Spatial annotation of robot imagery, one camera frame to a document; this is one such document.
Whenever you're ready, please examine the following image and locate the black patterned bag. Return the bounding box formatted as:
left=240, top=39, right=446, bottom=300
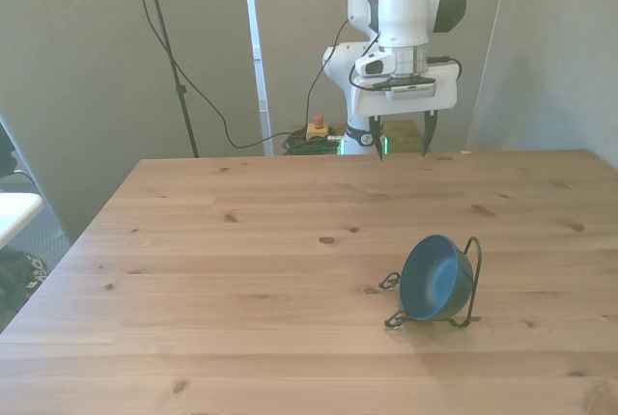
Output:
left=0, top=250, right=49, bottom=332

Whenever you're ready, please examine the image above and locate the black camera stand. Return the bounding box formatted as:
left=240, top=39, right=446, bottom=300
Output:
left=123, top=0, right=202, bottom=159

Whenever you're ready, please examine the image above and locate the yellow emergency stop box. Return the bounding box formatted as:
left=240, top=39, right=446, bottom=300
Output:
left=306, top=114, right=331, bottom=142

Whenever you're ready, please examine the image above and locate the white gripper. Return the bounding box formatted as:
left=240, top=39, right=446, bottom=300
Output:
left=351, top=61, right=459, bottom=163

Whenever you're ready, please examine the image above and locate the blue bowl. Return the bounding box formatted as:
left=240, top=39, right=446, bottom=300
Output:
left=399, top=234, right=475, bottom=323

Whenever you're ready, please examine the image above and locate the white vertical partition post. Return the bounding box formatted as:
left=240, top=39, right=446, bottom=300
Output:
left=240, top=0, right=274, bottom=156

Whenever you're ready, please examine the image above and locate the coiled dark cable bundle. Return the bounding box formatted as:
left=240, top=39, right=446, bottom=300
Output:
left=281, top=128, right=347, bottom=156

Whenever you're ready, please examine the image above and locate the black wire dish rack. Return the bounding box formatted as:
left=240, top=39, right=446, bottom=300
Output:
left=378, top=235, right=484, bottom=331

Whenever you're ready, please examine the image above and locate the white side table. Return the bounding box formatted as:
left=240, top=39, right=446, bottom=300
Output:
left=0, top=192, right=44, bottom=250

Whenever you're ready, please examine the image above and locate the black stand cable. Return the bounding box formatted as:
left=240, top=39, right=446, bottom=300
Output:
left=124, top=0, right=310, bottom=150

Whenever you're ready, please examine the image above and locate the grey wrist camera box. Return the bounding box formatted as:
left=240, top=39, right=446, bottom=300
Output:
left=384, top=80, right=439, bottom=101

